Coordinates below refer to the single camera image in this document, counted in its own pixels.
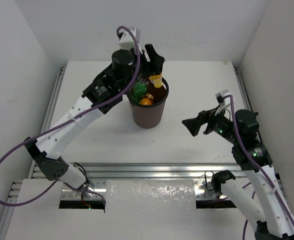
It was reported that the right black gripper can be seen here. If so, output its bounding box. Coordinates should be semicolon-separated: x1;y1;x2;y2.
182;103;240;144

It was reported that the green plastic bottle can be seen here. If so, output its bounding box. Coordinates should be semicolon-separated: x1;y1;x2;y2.
132;78;149;103

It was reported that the orange bottle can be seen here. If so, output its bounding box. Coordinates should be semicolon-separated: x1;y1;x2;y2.
139;93;154;106

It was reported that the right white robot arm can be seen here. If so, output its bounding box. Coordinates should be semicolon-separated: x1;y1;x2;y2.
182;108;294;240

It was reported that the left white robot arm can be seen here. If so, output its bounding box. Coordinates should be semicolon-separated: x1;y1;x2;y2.
24;44;165;192

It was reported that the brown plastic bin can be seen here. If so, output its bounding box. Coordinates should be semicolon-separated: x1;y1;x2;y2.
127;79;169;129

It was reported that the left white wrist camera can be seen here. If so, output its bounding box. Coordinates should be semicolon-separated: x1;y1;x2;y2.
118;27;141;51

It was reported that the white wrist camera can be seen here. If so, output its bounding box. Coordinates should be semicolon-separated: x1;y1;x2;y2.
215;89;232;115
118;27;141;51

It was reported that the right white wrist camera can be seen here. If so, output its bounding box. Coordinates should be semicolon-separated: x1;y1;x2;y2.
215;89;232;115

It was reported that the right aluminium side rail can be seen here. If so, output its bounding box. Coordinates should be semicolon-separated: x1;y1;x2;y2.
232;63;254;111

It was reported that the aluminium side rail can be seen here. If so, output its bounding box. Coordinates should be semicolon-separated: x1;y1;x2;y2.
232;63;254;111
28;64;67;176

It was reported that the aluminium front rail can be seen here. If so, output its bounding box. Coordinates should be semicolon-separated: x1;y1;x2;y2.
60;163;254;209

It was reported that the left aluminium side rail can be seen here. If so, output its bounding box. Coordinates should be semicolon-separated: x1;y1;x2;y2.
28;64;67;176

